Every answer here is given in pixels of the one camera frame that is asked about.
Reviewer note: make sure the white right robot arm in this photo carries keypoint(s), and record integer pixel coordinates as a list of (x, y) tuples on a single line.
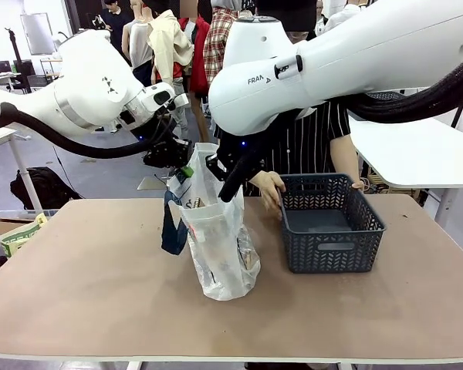
[(332, 58)]

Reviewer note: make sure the black tripod stand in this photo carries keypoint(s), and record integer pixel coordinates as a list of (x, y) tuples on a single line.
[(14, 50)]

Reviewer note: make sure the person in striped black shirt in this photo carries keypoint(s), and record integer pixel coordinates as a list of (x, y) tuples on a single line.
[(308, 146)]

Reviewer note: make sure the spiral metal item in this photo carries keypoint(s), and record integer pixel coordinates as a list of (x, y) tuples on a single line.
[(197, 203)]

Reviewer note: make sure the metal stand base plate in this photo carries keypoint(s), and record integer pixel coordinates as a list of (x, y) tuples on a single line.
[(150, 184)]

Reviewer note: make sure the background person dark clothes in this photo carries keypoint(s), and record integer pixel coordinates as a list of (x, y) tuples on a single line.
[(115, 23)]

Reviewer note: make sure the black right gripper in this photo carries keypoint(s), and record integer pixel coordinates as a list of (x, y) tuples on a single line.
[(233, 152)]

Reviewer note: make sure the dark grey plastic basket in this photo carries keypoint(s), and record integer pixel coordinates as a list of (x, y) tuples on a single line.
[(332, 254)]

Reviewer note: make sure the person's right hand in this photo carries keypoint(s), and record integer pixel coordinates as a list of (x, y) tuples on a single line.
[(272, 189)]

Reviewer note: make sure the green printed cardboard box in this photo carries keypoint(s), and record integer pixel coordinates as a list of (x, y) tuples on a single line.
[(19, 237)]

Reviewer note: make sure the person's left hand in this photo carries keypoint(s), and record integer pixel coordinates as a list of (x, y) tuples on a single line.
[(357, 186)]

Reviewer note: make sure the person's left forearm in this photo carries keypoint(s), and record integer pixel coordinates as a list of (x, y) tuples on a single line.
[(343, 162)]

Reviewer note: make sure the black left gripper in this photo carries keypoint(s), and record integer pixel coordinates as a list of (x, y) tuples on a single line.
[(166, 154)]

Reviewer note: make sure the whiteboard on stand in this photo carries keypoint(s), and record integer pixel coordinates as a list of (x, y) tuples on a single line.
[(36, 32)]

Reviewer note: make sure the red garment on mannequin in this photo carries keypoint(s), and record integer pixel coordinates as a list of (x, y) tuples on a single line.
[(198, 69)]

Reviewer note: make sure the black backpack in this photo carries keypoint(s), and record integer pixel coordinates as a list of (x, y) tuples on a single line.
[(42, 189)]

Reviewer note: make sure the mannequin with beige shirt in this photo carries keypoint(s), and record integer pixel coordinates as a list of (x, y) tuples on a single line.
[(166, 46)]

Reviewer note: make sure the mannequin with white tank top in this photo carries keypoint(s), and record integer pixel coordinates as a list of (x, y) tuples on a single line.
[(139, 42)]

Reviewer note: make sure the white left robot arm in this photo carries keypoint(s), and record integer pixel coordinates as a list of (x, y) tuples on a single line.
[(88, 77)]

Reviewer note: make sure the plaid shirt on mannequin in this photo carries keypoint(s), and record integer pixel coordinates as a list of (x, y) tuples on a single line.
[(216, 38)]

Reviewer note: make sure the large white table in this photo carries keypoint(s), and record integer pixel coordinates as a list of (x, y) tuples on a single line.
[(409, 154)]

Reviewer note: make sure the computer monitor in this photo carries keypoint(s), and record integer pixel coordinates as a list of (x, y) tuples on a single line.
[(2, 67)]

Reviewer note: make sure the shiny foil packet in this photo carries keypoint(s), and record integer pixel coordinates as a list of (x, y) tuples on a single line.
[(247, 254)]

